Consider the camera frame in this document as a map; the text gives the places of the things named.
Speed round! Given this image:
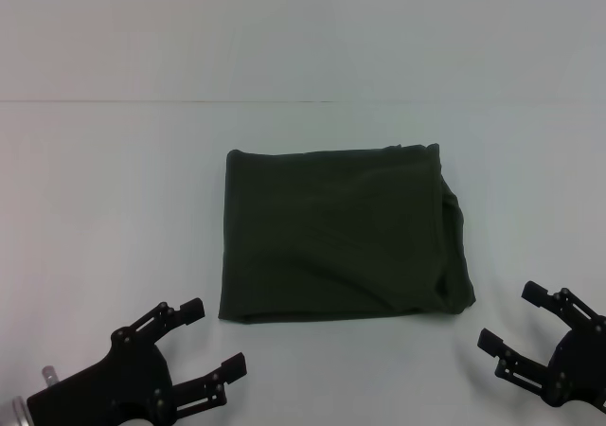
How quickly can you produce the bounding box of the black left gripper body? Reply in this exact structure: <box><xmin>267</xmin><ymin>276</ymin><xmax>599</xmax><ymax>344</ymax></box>
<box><xmin>26</xmin><ymin>330</ymin><xmax>174</xmax><ymax>426</ymax></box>

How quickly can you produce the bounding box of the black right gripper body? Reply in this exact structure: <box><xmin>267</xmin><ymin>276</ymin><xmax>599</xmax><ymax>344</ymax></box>
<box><xmin>542</xmin><ymin>324</ymin><xmax>606</xmax><ymax>408</ymax></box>

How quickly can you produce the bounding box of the dark green t-shirt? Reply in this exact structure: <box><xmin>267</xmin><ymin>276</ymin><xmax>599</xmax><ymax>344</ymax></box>
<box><xmin>217</xmin><ymin>143</ymin><xmax>477</xmax><ymax>326</ymax></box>

